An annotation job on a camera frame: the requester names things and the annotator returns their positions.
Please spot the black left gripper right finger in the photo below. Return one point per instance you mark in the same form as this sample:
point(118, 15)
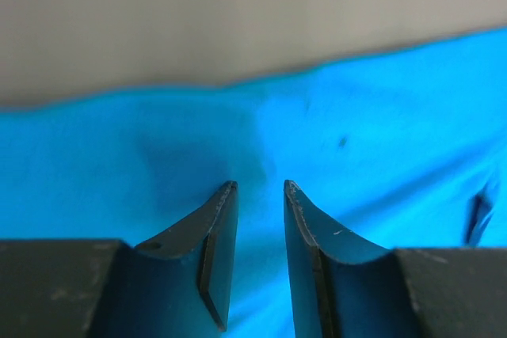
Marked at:
point(343, 285)

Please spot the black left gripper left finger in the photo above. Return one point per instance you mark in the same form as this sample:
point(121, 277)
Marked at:
point(174, 284)

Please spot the blue t shirt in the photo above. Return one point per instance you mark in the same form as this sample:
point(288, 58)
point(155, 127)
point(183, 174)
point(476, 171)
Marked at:
point(395, 147)

